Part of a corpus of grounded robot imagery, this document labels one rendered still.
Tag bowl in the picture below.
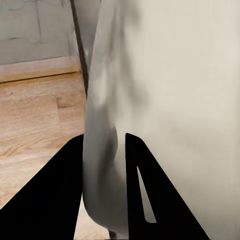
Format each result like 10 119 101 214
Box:
82 0 240 240

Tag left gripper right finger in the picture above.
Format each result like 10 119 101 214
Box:
125 133 210 240

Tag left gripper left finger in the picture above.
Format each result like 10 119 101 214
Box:
0 134 84 240

